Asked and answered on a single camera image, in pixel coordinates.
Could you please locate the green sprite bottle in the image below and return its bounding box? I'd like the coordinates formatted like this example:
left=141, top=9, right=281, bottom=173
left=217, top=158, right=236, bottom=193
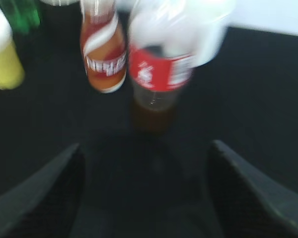
left=0, top=0, right=41, bottom=34

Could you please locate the brown nescafe coffee bottle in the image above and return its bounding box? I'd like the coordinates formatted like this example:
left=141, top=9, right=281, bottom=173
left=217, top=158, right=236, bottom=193
left=80, top=0, right=127, bottom=94

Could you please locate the cola bottle red label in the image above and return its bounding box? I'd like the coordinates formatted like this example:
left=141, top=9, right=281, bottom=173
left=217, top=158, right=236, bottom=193
left=128, top=0, right=199, bottom=134

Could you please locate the yellow and white paper cup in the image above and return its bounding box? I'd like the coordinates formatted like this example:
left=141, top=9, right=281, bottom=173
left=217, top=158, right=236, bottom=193
left=0, top=9, right=25, bottom=90

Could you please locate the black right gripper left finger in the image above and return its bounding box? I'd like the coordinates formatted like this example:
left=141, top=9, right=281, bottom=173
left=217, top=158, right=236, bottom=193
left=0, top=144, right=85, bottom=238

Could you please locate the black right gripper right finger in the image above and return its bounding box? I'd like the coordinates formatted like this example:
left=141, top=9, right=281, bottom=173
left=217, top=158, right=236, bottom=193
left=207, top=140, right=298, bottom=238

